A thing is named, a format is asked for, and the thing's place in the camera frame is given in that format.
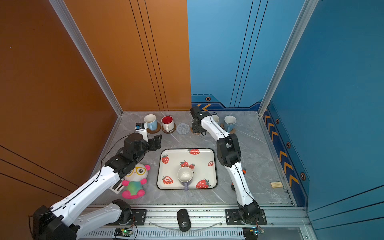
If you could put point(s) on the pink panda plush toy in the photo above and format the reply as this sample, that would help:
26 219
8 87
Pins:
134 182

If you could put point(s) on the brown paw print coaster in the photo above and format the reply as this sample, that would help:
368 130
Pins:
231 132

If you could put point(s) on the small wooden block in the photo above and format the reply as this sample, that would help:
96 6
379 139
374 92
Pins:
276 185

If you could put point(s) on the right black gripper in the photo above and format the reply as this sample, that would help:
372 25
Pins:
194 130

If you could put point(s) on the red inside mug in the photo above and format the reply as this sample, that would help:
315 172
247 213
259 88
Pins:
168 124

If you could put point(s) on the purple mug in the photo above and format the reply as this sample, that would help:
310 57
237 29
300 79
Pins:
185 176

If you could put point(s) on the white calculator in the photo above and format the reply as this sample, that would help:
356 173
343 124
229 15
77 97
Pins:
117 188

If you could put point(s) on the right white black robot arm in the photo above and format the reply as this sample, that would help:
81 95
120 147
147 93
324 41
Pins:
229 155

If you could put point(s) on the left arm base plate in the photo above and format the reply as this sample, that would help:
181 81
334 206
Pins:
138 216

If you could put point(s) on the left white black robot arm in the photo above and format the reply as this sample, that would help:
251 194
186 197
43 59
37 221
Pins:
64 220

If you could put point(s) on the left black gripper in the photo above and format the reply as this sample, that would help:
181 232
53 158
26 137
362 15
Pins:
157 143

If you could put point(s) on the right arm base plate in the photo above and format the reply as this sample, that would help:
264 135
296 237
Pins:
233 218

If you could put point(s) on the matte brown round coaster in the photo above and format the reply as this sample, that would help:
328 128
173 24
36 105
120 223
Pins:
149 131

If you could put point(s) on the light blue mug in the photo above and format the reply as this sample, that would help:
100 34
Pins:
151 120

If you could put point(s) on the right green circuit board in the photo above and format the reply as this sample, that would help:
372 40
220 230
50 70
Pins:
252 233

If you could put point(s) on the white mug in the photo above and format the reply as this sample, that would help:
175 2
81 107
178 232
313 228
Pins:
215 119

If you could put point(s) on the white strawberry tray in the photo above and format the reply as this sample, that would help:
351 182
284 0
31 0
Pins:
201 161

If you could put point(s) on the black orange utility knife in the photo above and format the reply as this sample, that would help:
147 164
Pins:
232 185

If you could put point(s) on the grey woven round coaster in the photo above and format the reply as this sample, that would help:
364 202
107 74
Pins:
183 129

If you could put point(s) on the left green circuit board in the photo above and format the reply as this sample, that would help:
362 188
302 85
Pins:
123 233

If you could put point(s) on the black computer mouse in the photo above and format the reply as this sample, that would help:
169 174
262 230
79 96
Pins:
184 221

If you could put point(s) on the green circuit board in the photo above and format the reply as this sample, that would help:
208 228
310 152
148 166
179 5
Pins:
252 233
123 233

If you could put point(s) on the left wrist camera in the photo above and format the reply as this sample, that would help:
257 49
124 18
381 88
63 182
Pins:
141 128

